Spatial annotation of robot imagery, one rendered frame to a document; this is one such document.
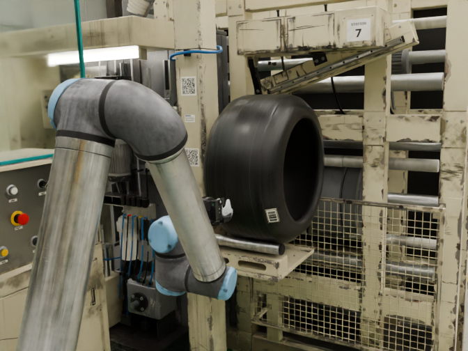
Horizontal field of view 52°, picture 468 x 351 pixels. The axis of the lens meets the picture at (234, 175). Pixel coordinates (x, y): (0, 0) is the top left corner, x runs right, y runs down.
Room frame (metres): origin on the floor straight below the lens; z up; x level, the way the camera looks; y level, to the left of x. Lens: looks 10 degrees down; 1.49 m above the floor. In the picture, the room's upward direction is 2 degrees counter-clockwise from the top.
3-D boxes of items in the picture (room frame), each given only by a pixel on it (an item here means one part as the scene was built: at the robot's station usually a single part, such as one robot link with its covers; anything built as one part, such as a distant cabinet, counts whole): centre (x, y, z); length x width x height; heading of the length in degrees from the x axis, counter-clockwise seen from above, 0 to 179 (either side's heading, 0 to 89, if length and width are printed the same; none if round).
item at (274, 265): (1.80, -0.02, 0.84); 0.36 x 0.09 x 0.06; 60
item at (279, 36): (2.11, -0.35, 1.71); 0.61 x 0.25 x 0.15; 60
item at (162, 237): (1.29, 0.18, 1.10); 0.12 x 0.09 x 0.10; 150
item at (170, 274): (1.29, 0.18, 0.99); 0.12 x 0.09 x 0.12; 66
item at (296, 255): (1.92, -0.09, 0.80); 0.37 x 0.36 x 0.02; 150
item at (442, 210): (2.09, -0.45, 0.65); 0.90 x 0.02 x 0.70; 60
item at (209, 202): (1.44, 0.09, 1.12); 0.12 x 0.08 x 0.09; 150
